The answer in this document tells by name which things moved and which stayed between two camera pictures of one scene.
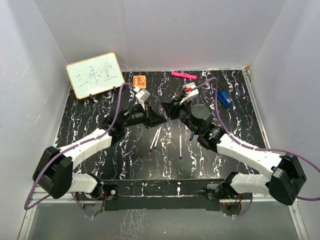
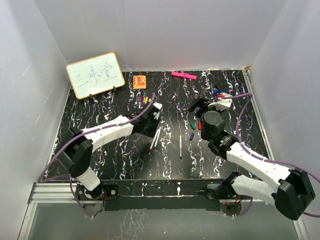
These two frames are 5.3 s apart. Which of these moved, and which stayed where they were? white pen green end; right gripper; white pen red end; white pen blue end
Moved: right gripper
Stayed: white pen blue end; white pen red end; white pen green end
